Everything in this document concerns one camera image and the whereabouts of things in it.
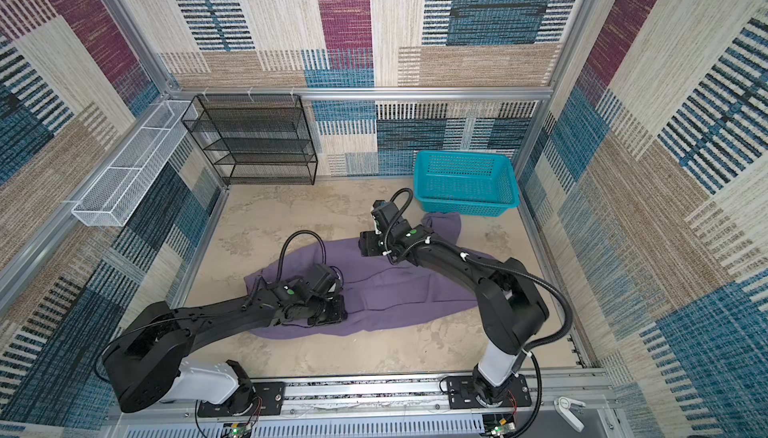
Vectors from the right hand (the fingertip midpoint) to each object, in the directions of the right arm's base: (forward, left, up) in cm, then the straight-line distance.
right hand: (371, 246), depth 88 cm
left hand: (-16, +6, -8) cm, 19 cm away
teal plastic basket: (+35, -36, -12) cm, 52 cm away
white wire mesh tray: (+3, +59, +23) cm, 63 cm away
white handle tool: (-39, -44, -9) cm, 60 cm away
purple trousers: (-9, -1, -12) cm, 15 cm away
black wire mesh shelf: (+44, +43, +5) cm, 62 cm away
